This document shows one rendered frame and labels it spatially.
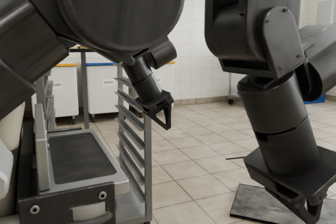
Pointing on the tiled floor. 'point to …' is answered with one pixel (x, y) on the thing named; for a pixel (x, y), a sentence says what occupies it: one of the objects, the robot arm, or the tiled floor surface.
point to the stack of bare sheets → (272, 208)
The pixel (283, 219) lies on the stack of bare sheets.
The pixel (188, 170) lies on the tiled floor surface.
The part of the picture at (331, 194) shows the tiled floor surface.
